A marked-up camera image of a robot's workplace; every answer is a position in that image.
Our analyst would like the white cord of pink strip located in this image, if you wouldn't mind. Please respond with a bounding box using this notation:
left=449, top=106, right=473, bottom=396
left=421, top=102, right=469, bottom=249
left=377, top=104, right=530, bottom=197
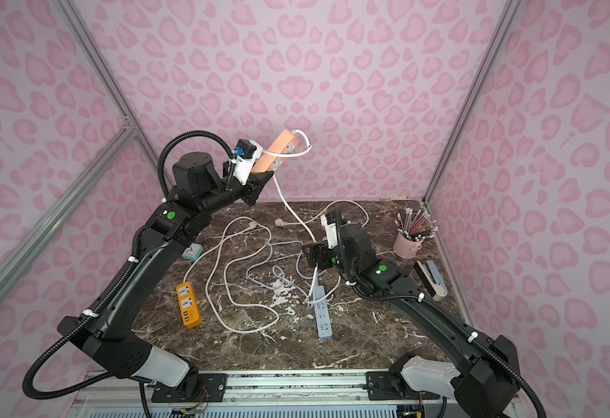
left=260, top=129, right=369, bottom=309

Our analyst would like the pink power strip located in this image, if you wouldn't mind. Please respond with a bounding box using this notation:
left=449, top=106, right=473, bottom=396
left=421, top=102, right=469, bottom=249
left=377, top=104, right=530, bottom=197
left=251, top=130, right=299, bottom=173

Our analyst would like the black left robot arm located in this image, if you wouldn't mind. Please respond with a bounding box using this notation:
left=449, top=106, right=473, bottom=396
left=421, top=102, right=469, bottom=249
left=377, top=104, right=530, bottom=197
left=22, top=131, right=273, bottom=401

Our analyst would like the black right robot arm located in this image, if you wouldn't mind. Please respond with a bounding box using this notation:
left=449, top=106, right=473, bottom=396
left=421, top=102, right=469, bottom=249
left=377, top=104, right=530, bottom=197
left=303, top=209, right=547, bottom=417

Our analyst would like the light blue power strip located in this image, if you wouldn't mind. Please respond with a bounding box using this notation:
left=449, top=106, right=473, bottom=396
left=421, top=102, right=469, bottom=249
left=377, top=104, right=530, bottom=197
left=313, top=285, right=333, bottom=341

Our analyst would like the yellow power strip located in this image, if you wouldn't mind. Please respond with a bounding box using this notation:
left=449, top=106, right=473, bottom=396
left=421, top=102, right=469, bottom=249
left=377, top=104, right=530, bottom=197
left=176, top=281, right=202, bottom=329

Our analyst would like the pink pen cup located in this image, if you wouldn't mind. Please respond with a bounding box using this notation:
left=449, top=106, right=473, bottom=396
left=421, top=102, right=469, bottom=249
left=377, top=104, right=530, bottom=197
left=393, top=233, right=423, bottom=260

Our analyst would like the small teal alarm clock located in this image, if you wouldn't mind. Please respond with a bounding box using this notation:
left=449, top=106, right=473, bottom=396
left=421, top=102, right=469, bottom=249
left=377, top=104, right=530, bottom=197
left=181, top=243, right=204, bottom=262

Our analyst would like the bundle of pens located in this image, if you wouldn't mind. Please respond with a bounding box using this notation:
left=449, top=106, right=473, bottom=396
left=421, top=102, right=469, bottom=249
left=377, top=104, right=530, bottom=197
left=395, top=207, right=439, bottom=242

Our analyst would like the wooden grey block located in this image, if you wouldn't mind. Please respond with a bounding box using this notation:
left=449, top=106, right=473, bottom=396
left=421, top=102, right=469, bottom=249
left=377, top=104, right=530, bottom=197
left=414, top=261, right=449, bottom=302

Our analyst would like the light blue power strip cord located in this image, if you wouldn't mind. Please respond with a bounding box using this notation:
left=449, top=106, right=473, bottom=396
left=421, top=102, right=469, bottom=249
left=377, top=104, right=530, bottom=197
left=246, top=239, right=321, bottom=309

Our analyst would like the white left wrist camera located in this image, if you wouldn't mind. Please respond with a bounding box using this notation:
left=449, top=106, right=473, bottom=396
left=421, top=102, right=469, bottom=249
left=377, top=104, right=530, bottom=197
left=233, top=139, right=263, bottom=186

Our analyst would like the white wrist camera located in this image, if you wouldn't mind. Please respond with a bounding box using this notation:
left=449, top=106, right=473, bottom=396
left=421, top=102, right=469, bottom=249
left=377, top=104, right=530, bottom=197
left=233, top=139, right=263, bottom=186
left=320, top=212, right=338, bottom=249

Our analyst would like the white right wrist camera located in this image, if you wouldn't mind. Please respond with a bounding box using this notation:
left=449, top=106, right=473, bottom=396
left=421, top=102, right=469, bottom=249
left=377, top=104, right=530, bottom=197
left=320, top=212, right=338, bottom=249

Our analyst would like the white cord of yellow strip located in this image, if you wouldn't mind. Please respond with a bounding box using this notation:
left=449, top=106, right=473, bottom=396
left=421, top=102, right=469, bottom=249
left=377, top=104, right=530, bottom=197
left=182, top=216, right=281, bottom=334

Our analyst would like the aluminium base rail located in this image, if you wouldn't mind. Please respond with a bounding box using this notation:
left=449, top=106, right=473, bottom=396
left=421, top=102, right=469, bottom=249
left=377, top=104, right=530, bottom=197
left=69, top=367, right=520, bottom=418

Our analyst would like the aluminium corner frame post left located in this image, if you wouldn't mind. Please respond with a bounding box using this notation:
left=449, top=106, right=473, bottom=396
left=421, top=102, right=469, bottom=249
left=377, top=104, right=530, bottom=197
left=52, top=1, right=159, bottom=174

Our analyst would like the aluminium corner frame post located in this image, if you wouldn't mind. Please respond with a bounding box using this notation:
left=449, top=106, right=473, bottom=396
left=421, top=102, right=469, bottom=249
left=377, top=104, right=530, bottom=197
left=52, top=1, right=159, bottom=174
left=423, top=0, right=526, bottom=207

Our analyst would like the aluminium corner frame post right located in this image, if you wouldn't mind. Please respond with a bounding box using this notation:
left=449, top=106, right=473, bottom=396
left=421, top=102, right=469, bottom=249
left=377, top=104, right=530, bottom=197
left=423, top=0, right=526, bottom=207

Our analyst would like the aluminium diagonal frame bar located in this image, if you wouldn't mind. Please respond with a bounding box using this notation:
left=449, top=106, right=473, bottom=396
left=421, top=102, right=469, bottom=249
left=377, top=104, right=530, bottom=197
left=0, top=124, right=136, bottom=304

